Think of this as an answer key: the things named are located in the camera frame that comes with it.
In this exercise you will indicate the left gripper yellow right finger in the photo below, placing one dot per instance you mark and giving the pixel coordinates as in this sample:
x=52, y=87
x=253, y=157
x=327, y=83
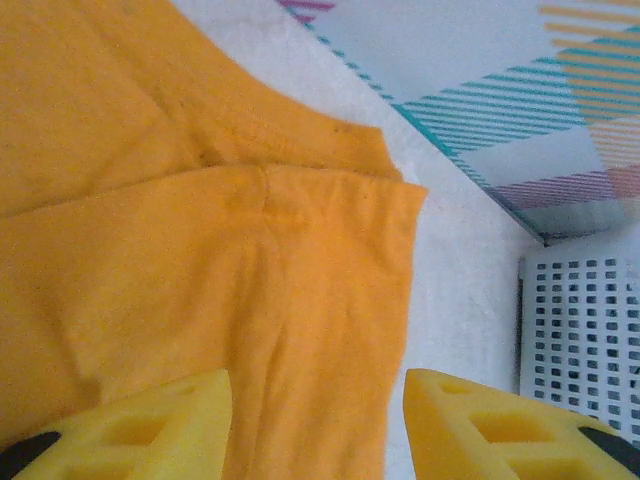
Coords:
x=500, y=440

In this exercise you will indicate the yellow t-shirt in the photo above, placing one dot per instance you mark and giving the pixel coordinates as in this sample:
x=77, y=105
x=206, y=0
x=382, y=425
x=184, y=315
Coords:
x=150, y=250

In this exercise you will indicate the white plastic lattice basket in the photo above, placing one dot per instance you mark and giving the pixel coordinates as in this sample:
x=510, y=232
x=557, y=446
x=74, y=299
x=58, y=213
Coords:
x=580, y=280

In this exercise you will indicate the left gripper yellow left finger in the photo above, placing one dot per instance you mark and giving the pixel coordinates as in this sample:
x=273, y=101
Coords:
x=150, y=440

